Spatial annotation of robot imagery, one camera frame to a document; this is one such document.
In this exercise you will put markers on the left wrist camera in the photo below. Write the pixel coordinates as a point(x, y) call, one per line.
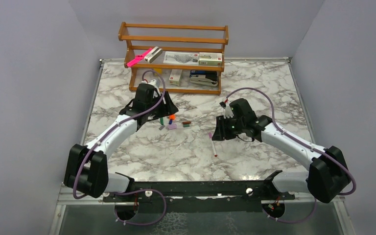
point(155, 82)

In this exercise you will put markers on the pink cap white marker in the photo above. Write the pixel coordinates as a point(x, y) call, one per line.
point(212, 145)

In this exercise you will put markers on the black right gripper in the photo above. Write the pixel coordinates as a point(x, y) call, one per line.
point(221, 126)

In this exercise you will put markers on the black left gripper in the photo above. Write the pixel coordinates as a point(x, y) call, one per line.
point(167, 108)

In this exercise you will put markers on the small white red box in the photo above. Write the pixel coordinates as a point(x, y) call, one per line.
point(175, 77)

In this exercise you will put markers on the wooden two-tier shelf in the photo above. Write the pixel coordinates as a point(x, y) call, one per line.
point(139, 37)

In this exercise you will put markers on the green white staples box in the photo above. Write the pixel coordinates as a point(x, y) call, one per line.
point(210, 59)

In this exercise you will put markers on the purple highlighter cap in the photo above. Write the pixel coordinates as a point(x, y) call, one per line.
point(172, 126)

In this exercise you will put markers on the black front mounting rail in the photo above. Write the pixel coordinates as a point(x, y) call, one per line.
point(197, 196)

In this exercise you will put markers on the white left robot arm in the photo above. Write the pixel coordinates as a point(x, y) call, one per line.
point(87, 170)

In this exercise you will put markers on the yellow small block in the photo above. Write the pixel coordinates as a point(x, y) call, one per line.
point(157, 72)

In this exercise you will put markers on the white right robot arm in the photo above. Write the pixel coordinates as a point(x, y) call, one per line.
point(326, 171)

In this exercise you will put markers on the black grey stapler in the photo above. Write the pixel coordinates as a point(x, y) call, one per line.
point(204, 77)

